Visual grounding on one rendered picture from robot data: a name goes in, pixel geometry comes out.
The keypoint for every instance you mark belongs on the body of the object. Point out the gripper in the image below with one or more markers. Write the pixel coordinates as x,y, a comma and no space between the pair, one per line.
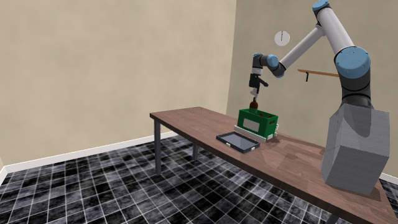
255,85

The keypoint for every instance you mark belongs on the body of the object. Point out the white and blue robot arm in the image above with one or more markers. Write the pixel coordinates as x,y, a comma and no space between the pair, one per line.
352,62

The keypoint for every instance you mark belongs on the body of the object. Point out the green bottle crate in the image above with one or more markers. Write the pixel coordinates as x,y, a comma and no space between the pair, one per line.
255,123

